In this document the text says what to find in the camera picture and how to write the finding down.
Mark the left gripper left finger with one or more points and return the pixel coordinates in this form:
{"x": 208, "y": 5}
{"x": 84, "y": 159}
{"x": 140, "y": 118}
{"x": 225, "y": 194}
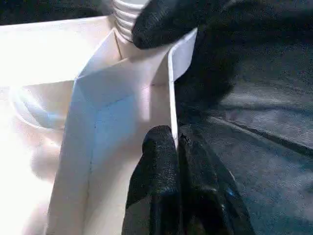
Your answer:
{"x": 156, "y": 191}

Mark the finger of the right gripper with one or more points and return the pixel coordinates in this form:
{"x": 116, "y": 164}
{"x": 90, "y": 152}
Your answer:
{"x": 166, "y": 22}

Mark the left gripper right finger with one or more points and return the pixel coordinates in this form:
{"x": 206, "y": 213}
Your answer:
{"x": 210, "y": 196}

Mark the white plastic table leg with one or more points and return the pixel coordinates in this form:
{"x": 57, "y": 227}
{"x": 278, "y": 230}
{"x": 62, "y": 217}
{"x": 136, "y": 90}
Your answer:
{"x": 126, "y": 17}

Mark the white plastic table top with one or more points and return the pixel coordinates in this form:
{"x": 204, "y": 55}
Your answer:
{"x": 73, "y": 122}

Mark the black plastic mat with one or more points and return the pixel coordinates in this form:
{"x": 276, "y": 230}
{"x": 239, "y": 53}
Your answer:
{"x": 264, "y": 147}

